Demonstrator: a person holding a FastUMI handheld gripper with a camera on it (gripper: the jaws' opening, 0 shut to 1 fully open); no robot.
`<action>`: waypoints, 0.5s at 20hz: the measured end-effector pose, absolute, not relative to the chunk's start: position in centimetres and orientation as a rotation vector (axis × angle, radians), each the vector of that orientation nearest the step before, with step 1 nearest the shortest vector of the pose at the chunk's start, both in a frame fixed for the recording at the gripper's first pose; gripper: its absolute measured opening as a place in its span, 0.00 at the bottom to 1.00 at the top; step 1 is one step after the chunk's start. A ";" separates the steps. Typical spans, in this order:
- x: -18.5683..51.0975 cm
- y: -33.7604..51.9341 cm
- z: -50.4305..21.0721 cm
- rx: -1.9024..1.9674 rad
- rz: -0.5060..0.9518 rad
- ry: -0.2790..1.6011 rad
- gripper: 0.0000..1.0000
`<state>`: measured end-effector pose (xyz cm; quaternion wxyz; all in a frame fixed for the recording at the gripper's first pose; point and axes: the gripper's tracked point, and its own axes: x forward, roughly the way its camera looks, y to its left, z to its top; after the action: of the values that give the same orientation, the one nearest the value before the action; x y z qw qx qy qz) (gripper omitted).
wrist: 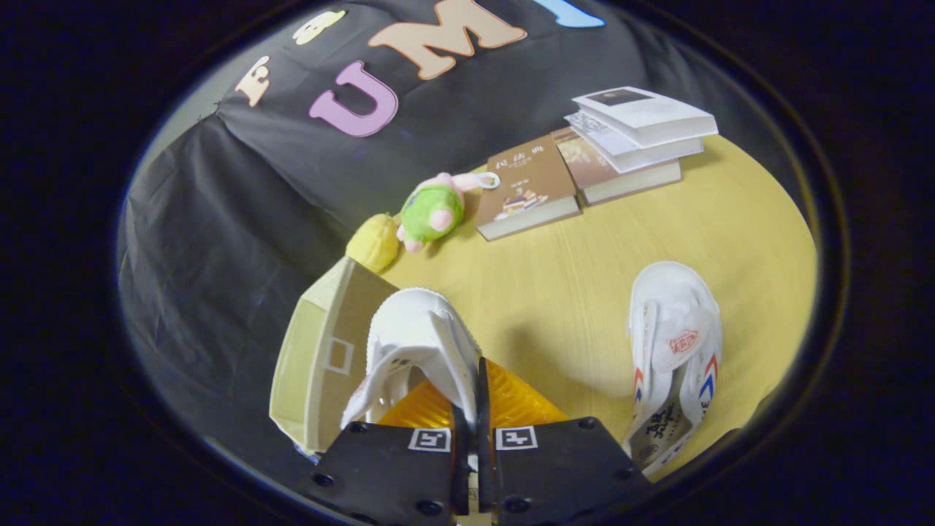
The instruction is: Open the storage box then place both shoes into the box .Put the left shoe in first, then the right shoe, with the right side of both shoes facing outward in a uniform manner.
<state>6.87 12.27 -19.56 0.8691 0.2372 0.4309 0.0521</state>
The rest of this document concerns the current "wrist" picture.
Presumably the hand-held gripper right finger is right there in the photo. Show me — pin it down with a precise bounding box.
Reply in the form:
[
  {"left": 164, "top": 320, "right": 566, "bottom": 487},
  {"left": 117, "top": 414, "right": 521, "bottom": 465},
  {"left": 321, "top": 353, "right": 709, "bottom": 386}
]
[{"left": 478, "top": 357, "right": 655, "bottom": 526}]

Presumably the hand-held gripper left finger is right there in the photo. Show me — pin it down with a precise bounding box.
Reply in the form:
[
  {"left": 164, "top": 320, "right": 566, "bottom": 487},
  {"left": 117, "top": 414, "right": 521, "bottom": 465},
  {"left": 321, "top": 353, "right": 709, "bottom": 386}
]
[{"left": 296, "top": 380, "right": 470, "bottom": 526}]

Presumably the white canvas shoe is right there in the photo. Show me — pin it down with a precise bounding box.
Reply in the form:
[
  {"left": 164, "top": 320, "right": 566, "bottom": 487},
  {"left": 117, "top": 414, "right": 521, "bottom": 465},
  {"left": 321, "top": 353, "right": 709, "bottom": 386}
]
[
  {"left": 622, "top": 261, "right": 724, "bottom": 479},
  {"left": 340, "top": 287, "right": 483, "bottom": 432}
]

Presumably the beige cardboard storage box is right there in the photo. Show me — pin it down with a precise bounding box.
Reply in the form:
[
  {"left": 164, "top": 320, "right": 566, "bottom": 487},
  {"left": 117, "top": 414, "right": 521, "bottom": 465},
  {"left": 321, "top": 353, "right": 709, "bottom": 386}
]
[{"left": 269, "top": 256, "right": 399, "bottom": 454}]

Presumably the yellow plush toy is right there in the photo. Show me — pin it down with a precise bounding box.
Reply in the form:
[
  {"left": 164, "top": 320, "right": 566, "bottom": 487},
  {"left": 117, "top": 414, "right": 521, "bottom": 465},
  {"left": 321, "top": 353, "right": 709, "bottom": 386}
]
[{"left": 345, "top": 213, "right": 401, "bottom": 273}]

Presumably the green and pink plush toy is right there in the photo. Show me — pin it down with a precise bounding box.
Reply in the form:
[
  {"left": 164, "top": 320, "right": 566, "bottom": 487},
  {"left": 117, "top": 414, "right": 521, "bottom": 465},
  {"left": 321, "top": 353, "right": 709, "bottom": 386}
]
[{"left": 396, "top": 172, "right": 501, "bottom": 254}]

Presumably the brown illustrated book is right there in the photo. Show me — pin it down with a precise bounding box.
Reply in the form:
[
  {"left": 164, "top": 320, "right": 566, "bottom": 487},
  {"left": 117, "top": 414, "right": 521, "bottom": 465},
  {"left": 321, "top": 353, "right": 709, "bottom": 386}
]
[{"left": 475, "top": 135, "right": 583, "bottom": 242}]

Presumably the dark brown thick book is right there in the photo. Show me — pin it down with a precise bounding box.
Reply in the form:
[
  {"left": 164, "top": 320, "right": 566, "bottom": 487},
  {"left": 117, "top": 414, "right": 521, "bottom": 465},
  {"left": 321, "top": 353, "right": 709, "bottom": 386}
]
[{"left": 552, "top": 126, "right": 682, "bottom": 206}]

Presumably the black backdrop cloth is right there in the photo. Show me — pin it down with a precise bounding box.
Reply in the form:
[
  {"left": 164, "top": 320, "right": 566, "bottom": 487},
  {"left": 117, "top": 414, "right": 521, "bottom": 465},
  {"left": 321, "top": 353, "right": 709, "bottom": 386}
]
[{"left": 117, "top": 0, "right": 812, "bottom": 468}]

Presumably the white patterned cover book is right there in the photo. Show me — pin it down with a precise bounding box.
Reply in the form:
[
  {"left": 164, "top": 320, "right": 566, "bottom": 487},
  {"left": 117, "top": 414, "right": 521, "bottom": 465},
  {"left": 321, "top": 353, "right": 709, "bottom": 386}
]
[{"left": 564, "top": 110, "right": 706, "bottom": 175}]

